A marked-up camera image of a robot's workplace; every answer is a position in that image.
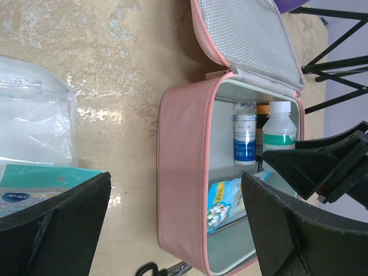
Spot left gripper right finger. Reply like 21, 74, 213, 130
241, 173, 367, 275

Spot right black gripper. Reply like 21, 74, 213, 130
263, 121, 367, 209

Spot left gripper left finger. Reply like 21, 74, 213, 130
1, 172, 111, 275

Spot white green bottle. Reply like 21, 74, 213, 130
262, 101, 297, 152

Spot teal topped zip bag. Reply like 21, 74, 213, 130
1, 164, 102, 217

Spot brown medicine bottle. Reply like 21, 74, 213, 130
255, 104, 270, 162

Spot large blue packet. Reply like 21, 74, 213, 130
206, 167, 275, 235

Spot white blue small bottle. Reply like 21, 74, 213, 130
233, 101, 257, 166

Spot black handled scissors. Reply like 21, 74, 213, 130
135, 262, 192, 276

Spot pink medicine kit case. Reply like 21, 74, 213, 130
157, 1, 305, 275

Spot white gauze packet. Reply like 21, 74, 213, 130
1, 56, 78, 167

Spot black music stand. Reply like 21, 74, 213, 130
290, 1, 367, 114

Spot purple metronome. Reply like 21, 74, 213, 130
274, 0, 309, 14

